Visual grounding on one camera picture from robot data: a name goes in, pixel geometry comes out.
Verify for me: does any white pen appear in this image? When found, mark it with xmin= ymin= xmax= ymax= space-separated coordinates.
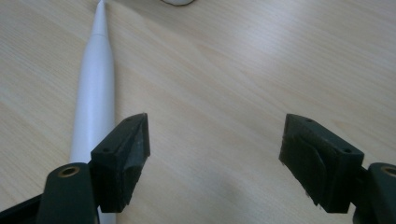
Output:
xmin=68 ymin=0 xmax=118 ymax=224

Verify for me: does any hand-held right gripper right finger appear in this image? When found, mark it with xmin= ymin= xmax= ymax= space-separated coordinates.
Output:
xmin=278 ymin=113 xmax=365 ymax=215

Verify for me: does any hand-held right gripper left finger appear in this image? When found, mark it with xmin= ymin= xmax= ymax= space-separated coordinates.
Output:
xmin=90 ymin=112 xmax=151 ymax=214

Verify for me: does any white round object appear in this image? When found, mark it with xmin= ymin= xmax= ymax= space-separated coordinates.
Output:
xmin=160 ymin=0 xmax=197 ymax=7

